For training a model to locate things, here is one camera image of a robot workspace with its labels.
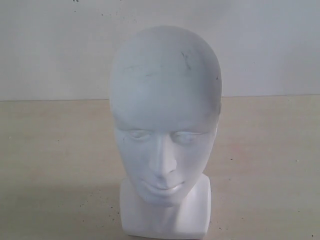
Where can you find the white mannequin head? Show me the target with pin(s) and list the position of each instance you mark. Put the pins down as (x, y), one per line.
(165, 92)

